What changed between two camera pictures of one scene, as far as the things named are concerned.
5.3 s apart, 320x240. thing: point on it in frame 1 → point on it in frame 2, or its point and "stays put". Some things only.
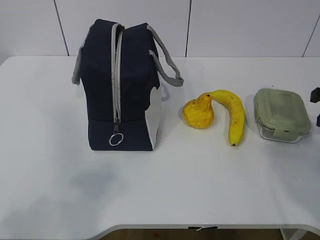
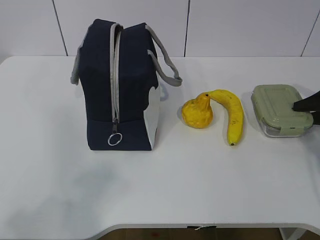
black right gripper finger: (315, 95) → (311, 103)
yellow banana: (237, 115) stays put
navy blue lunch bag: (120, 70) stays put
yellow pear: (199, 113) stays put
